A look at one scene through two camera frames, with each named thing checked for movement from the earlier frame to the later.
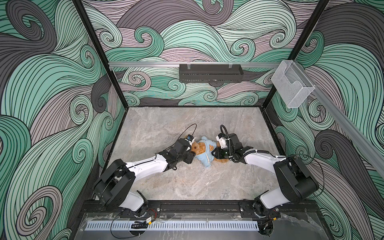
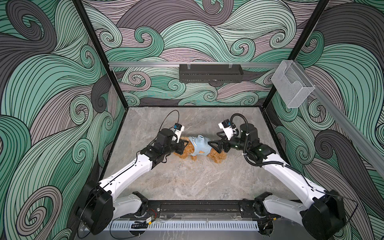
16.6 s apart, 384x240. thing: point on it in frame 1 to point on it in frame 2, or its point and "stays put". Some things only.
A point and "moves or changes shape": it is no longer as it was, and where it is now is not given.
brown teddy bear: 198,148 moves or changes shape
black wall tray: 210,73 stays put
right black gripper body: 225,153 to 237,143
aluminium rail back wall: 143,64 stays put
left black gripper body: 187,158 to 173,147
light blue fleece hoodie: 207,157 moves or changes shape
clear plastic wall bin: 292,84 stays put
